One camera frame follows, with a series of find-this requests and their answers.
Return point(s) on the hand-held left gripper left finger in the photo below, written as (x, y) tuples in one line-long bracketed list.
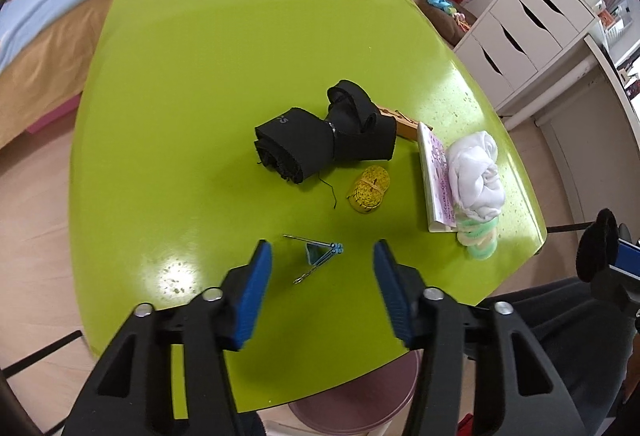
[(257, 286)]

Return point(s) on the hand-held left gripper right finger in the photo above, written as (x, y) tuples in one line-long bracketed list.
[(392, 291)]

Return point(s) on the teal card of metal pins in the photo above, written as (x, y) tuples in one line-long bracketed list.
[(315, 256)]

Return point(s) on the wooden clothespin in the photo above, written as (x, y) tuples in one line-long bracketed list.
[(405, 125)]

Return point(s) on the black table leg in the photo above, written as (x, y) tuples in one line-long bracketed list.
[(570, 228), (40, 353)]

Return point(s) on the pastel sponge pads stack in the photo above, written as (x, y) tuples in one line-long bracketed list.
[(480, 241)]

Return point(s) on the black thread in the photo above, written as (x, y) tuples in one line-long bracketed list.
[(332, 193)]

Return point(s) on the pink patterned booklet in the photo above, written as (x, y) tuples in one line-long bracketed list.
[(435, 176)]

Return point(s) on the white bundled cloth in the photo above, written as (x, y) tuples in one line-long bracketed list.
[(475, 176)]

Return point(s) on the white drawer cabinet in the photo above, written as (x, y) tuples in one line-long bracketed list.
[(520, 10)]

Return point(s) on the brown floor cushion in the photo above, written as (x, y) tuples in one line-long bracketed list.
[(445, 28)]

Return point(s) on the pink flat box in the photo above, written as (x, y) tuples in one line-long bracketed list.
[(50, 115)]

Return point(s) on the colourful soft toy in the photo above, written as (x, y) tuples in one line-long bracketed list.
[(442, 3)]

